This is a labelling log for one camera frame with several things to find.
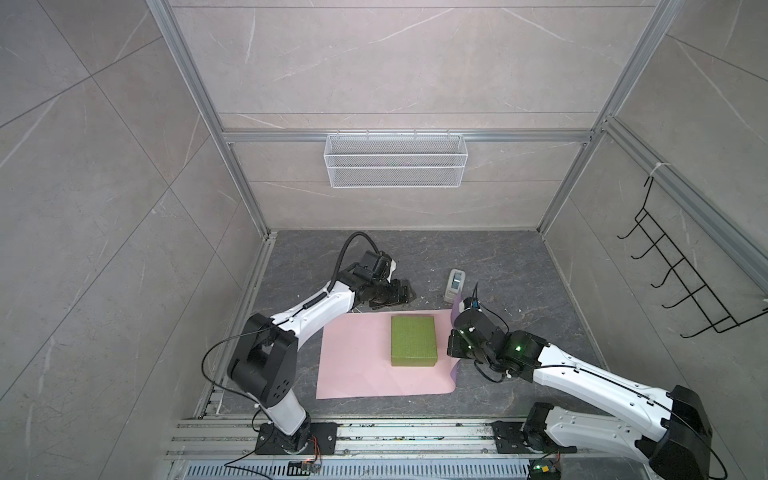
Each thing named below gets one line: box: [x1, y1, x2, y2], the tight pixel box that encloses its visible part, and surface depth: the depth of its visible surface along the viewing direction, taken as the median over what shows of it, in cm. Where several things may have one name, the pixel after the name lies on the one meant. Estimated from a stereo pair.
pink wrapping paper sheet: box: [316, 295, 463, 400], surface depth 86 cm
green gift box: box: [391, 316, 438, 367], surface depth 85 cm
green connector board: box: [529, 458, 561, 480], surface depth 72 cm
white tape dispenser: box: [444, 268, 466, 304], surface depth 102 cm
